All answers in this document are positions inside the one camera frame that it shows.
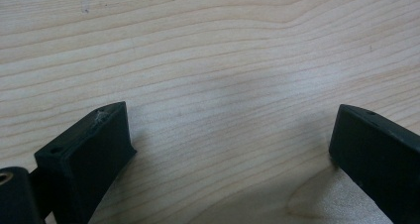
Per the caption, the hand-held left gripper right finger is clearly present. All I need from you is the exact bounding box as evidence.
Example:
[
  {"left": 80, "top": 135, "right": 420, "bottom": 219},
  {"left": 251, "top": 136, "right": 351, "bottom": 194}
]
[{"left": 328, "top": 103, "right": 420, "bottom": 224}]

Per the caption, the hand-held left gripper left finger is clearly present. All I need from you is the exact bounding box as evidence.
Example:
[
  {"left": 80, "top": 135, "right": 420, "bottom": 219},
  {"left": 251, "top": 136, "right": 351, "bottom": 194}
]
[{"left": 34, "top": 101, "right": 138, "bottom": 224}]

